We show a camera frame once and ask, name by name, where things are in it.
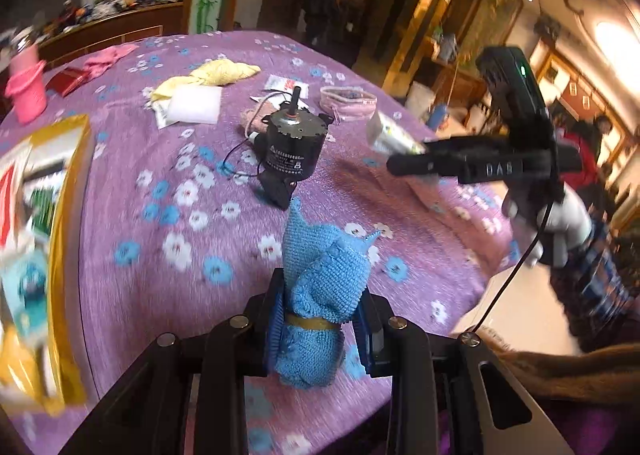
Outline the blue printed packet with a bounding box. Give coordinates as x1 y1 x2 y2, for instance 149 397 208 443
0 247 51 336

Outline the wooden counter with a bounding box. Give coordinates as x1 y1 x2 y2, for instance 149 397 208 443
30 0 186 71

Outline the blue towel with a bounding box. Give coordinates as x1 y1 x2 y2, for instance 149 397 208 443
272 196 383 390

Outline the white sponge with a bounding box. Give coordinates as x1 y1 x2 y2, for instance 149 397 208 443
166 86 223 125

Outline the white tray with yellow rim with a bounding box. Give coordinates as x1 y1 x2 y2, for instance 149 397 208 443
0 114 96 416

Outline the brown fuzzy cloth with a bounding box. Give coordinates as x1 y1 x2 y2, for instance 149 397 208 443
492 342 640 403

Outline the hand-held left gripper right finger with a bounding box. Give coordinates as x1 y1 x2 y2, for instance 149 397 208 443
350 285 576 455

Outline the pink pouch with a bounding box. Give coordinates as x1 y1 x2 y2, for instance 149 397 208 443
319 85 378 123

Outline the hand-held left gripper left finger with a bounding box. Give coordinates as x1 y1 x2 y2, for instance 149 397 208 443
57 267 286 455

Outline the pink fuzzy cloth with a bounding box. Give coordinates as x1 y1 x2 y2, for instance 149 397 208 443
239 105 273 136

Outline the person's right hand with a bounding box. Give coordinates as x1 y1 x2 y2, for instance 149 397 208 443
501 185 594 269

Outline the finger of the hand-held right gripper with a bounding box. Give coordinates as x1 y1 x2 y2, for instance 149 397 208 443
386 152 473 185
422 136 481 158

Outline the white paper packet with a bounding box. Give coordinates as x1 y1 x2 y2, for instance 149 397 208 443
151 99 174 131

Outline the yellow cloth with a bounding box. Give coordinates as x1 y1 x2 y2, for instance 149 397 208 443
150 58 262 103

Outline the black cable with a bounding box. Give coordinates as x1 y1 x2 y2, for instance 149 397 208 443
475 145 558 336

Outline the blue bottle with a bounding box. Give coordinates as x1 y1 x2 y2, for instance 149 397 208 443
430 102 451 131

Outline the pink bottle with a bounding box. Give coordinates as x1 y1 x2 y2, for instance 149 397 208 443
4 25 48 125

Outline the black electric motor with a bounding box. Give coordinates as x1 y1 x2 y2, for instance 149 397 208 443
220 85 328 210

